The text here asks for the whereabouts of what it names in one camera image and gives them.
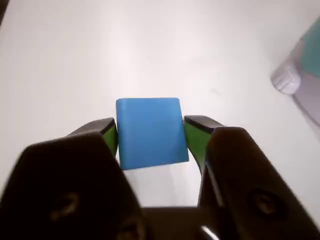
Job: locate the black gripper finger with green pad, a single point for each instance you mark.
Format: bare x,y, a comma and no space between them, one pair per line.
245,180
62,185

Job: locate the blue lego block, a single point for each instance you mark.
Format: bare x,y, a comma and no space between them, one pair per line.
152,132

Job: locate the teal whale-shaped bin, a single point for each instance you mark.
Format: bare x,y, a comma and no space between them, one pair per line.
310,60

